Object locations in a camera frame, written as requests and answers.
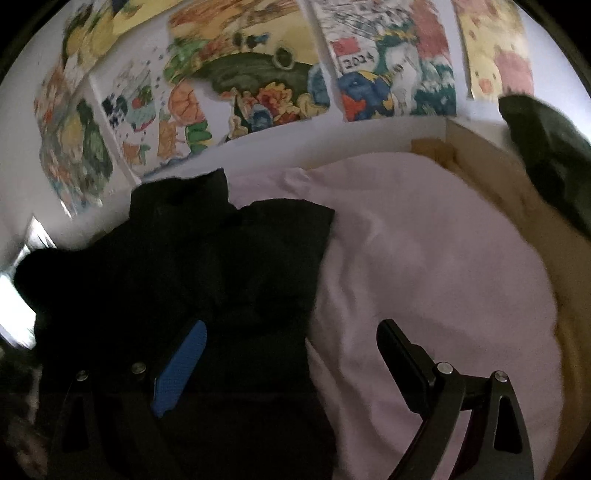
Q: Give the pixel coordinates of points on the white fishbowl drawing poster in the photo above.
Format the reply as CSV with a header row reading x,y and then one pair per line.
x,y
138,120

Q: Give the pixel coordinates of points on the dark green cloth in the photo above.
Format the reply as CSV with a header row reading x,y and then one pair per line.
x,y
554,152

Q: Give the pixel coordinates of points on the dragon drawing poster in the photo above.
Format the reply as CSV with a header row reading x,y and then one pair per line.
x,y
392,69

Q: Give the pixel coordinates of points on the pink duvet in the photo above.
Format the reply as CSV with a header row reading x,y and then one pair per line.
x,y
415,254

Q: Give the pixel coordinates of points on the yellow sunflower poster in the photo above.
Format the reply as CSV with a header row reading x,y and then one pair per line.
x,y
87,37

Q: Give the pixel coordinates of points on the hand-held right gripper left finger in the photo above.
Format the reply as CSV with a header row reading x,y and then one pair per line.
x,y
180,369

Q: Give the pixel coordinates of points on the wooden bed frame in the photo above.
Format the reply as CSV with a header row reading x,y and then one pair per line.
x,y
531,221

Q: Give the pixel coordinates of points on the bright window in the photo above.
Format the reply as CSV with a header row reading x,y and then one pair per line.
x,y
18,295

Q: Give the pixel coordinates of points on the yellow poster with pink pigs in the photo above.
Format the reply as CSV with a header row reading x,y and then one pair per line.
x,y
498,46

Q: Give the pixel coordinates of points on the black knit sweater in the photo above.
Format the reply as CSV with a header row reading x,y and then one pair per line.
x,y
207,258

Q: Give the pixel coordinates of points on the blond character green poster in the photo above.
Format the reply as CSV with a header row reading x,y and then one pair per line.
x,y
76,147

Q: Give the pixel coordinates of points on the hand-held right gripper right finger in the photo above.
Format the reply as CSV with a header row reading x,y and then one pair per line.
x,y
401,364

